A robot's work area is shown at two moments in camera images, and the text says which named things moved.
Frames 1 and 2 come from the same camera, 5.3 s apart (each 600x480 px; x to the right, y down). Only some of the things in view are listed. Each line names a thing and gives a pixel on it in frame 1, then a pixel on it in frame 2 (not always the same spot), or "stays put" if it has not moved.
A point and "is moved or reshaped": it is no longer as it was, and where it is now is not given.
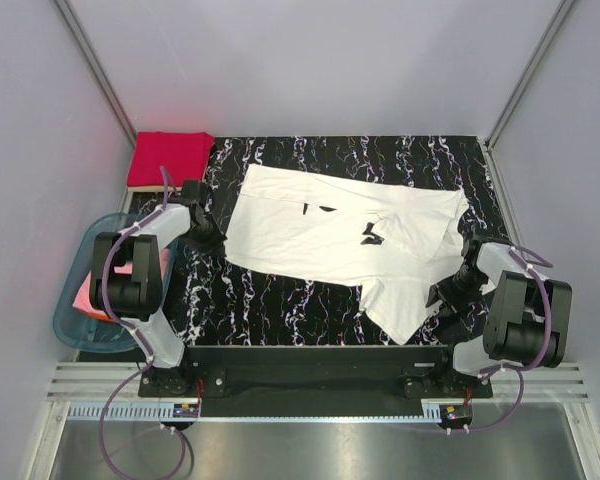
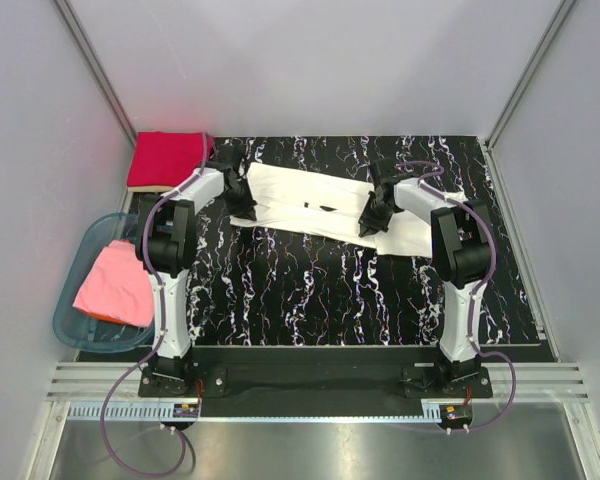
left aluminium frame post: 72,19 stays put
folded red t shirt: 184,155 stays put
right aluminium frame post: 530,75 stays put
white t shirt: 399,245 is moved or reshaped
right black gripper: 437,291 to 368,225
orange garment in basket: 101,317 stays put
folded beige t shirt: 152,189 stays put
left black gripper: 217,240 to 246,205
